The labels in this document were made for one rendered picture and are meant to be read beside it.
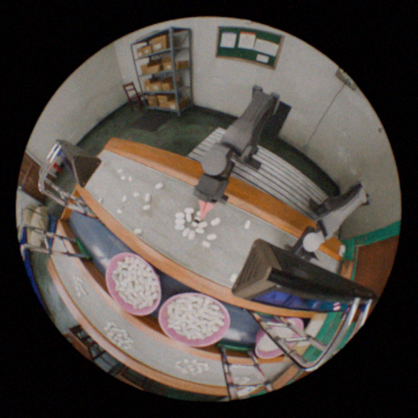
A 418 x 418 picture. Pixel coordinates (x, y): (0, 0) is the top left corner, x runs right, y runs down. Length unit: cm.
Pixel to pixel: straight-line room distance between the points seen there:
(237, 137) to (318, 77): 195
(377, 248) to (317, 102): 184
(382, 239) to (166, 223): 110
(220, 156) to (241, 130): 12
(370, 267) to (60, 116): 521
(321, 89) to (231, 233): 212
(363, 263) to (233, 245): 79
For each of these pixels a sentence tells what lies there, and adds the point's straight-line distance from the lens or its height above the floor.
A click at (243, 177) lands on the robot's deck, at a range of 69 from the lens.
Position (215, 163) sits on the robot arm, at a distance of 26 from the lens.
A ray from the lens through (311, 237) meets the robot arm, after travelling 40.
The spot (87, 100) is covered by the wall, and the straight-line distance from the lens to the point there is 447.
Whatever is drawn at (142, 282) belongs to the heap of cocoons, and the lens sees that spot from 54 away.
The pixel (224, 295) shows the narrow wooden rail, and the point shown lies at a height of 76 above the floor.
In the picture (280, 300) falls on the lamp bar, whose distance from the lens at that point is 17.
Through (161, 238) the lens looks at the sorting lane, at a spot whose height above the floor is 74.
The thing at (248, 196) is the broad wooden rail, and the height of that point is 76.
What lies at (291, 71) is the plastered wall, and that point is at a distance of 215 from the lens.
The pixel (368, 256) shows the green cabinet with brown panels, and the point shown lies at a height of 96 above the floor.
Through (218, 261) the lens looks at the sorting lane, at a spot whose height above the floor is 74.
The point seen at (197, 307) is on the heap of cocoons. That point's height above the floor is 74.
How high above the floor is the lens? 120
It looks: 70 degrees down
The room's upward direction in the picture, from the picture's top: 7 degrees clockwise
